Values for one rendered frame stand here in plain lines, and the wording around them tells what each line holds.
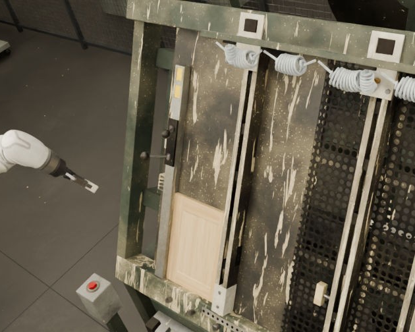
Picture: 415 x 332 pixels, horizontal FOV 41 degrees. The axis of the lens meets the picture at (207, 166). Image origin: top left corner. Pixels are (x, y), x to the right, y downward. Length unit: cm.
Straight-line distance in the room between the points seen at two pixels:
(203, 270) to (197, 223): 20
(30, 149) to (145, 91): 65
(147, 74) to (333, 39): 94
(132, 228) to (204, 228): 45
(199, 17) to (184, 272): 108
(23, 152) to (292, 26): 102
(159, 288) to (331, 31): 138
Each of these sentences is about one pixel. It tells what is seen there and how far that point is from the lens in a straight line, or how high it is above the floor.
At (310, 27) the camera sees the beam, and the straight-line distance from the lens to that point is 188.
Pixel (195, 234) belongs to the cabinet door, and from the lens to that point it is 239.
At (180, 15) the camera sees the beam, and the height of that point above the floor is 192.
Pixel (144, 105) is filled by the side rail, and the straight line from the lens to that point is 250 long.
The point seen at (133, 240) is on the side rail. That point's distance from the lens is 270.
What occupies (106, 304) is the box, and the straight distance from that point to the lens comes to 266.
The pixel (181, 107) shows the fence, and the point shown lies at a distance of 231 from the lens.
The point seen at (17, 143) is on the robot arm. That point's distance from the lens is 205.
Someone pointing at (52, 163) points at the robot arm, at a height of 166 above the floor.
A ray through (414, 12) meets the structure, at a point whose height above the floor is 176.
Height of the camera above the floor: 282
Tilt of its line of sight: 39 degrees down
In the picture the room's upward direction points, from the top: 17 degrees counter-clockwise
